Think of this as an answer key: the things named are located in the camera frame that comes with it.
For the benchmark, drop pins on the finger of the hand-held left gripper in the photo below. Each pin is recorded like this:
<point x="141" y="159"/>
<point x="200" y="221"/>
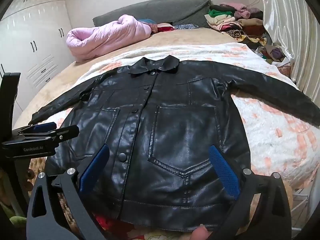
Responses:
<point x="66" y="132"/>
<point x="45" y="127"/>

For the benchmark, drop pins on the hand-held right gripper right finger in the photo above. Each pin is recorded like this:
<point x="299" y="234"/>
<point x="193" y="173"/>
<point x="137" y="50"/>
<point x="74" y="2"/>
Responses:
<point x="223" y="170"/>

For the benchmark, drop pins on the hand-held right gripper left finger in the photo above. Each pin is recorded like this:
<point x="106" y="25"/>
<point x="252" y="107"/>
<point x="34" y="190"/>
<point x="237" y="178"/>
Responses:
<point x="96" y="165"/>

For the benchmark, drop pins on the black leather jacket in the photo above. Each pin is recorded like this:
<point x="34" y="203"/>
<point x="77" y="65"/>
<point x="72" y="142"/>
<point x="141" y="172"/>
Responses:
<point x="162" y="130"/>

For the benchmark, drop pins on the pile of folded clothes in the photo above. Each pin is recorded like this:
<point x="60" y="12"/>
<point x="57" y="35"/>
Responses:
<point x="230" y="22"/>

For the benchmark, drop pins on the person's right hand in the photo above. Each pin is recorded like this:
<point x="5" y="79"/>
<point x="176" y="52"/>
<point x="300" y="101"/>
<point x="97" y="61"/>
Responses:
<point x="201" y="233"/>

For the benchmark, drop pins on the red cloth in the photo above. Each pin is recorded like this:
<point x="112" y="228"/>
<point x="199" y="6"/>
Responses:
<point x="110" y="222"/>

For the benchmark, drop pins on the white and orange blanket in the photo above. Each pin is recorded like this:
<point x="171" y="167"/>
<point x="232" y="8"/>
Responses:
<point x="275" y="135"/>

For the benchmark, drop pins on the floral bed cover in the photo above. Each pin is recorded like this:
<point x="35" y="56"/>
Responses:
<point x="162" y="236"/>

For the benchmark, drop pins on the white wardrobe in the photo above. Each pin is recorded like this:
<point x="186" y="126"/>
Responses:
<point x="32" y="30"/>

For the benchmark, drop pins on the pink quilt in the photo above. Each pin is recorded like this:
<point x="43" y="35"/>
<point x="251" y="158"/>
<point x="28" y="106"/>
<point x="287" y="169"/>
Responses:
<point x="105" y="36"/>

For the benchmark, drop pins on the teal cloth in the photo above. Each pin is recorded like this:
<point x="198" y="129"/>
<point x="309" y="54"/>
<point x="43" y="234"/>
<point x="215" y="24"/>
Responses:
<point x="146" y="21"/>

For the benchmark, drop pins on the red pillow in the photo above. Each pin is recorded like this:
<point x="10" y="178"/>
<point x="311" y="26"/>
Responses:
<point x="165" y="28"/>

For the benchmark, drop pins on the blue patterned cloth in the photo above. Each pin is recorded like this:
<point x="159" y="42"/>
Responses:
<point x="186" y="26"/>

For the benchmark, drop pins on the white satin curtain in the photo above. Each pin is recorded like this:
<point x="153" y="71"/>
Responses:
<point x="287" y="30"/>

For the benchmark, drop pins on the grey headboard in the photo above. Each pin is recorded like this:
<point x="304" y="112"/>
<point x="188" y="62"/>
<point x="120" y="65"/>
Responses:
<point x="162" y="10"/>

